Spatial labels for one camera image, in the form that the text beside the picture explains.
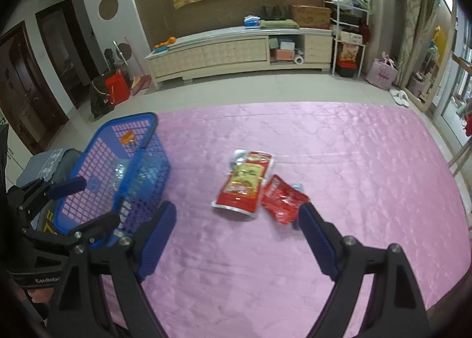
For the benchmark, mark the dark wooden door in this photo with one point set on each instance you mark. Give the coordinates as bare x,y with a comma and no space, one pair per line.
22,83
66,46

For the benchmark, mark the pink quilted cover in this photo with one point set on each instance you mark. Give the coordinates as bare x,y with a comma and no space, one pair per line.
332,157

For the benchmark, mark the orange snack packet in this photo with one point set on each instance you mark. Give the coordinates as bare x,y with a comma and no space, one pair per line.
128,137

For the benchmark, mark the pink orange box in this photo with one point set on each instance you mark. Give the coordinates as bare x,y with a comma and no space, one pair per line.
284,54

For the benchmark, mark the standing mirror wooden frame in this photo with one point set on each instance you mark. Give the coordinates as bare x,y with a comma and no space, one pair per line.
445,65

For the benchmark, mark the person's left hand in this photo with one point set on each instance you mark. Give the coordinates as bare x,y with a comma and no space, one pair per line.
37,293

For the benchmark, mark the pile of oranges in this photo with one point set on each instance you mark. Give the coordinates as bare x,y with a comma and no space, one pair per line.
166,42

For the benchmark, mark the red black box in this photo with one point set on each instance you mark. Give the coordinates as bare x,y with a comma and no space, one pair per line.
346,66

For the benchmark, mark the blue white packet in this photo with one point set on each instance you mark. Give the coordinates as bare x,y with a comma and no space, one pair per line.
252,22

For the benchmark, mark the cream tv cabinet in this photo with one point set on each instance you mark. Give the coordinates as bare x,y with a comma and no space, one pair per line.
221,52

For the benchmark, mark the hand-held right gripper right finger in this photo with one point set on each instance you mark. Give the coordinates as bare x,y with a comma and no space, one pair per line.
319,238

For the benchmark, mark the green folded mat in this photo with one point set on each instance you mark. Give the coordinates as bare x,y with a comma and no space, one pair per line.
278,24

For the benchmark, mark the clear wafer packet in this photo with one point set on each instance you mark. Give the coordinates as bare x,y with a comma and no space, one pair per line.
120,172

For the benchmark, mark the blue tray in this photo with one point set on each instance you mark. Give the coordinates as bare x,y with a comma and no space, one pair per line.
160,50

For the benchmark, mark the brown round wall plate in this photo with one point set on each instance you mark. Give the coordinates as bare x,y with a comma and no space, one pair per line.
108,7

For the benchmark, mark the small blue candy packet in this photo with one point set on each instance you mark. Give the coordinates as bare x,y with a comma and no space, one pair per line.
298,187

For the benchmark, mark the black bag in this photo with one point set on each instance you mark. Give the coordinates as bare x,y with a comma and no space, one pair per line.
97,98

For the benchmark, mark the white tape roll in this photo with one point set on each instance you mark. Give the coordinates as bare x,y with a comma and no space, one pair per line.
299,59

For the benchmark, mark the large red yellow snack pouch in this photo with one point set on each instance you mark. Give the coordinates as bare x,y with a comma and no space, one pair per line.
239,183

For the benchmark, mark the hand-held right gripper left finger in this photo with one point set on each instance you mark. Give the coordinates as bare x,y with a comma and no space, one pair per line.
158,238

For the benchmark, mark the red paper bag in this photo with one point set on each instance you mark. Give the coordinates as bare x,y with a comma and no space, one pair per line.
117,89

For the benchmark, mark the white slipper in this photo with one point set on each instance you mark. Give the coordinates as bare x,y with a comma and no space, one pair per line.
403,100
395,93

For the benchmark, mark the red foil snack packet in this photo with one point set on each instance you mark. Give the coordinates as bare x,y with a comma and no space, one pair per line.
282,199

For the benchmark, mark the blue plastic mesh basket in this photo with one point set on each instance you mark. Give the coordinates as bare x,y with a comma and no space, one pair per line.
110,161

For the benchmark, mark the white metal rack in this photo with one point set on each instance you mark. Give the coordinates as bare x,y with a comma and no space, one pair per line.
335,50

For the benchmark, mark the pink shopping bag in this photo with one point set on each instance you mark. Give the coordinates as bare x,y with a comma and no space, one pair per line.
383,76

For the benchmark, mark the cardboard box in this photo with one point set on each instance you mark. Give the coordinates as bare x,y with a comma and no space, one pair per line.
311,17

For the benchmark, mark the patterned curtain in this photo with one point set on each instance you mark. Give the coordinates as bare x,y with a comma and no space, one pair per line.
409,9

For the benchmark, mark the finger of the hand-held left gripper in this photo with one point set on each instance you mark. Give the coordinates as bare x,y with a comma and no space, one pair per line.
68,186
99,225

